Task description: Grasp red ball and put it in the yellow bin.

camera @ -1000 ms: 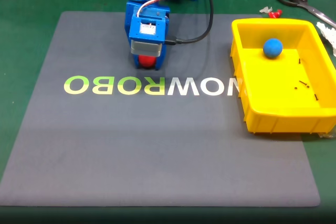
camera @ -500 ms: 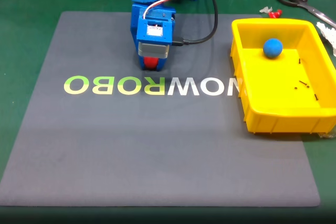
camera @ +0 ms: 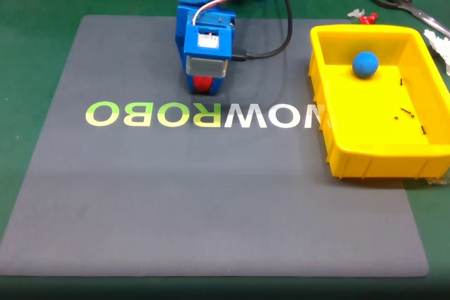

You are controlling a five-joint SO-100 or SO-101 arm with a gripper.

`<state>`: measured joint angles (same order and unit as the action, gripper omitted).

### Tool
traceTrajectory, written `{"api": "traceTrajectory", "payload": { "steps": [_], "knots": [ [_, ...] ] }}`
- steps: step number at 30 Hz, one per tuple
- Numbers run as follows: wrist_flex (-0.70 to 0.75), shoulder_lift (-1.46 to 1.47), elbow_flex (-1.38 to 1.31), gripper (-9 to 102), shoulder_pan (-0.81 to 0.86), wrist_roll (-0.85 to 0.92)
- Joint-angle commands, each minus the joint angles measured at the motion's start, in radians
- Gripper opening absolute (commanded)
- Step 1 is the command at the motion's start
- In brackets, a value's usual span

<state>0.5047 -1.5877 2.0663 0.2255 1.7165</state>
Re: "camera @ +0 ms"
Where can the clear plastic bag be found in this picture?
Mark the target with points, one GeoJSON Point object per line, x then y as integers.
{"type": "Point", "coordinates": [437, 181]}

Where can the blue ball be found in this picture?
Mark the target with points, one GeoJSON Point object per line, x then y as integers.
{"type": "Point", "coordinates": [365, 64]}

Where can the white plastic part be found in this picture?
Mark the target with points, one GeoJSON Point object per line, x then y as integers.
{"type": "Point", "coordinates": [439, 45]}

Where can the small red plastic piece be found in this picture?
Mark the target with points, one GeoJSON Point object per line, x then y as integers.
{"type": "Point", "coordinates": [369, 18]}

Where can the small clear plastic piece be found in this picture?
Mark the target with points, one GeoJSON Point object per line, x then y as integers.
{"type": "Point", "coordinates": [356, 12]}

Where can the yellow plastic bin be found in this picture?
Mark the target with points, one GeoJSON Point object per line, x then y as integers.
{"type": "Point", "coordinates": [372, 138]}

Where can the grey mat with NOWROBO print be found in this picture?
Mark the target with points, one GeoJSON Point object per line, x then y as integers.
{"type": "Point", "coordinates": [211, 191]}

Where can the red ball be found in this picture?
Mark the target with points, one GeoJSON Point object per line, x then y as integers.
{"type": "Point", "coordinates": [203, 83]}

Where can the grey camera box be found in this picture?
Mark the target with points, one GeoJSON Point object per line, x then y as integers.
{"type": "Point", "coordinates": [207, 67]}

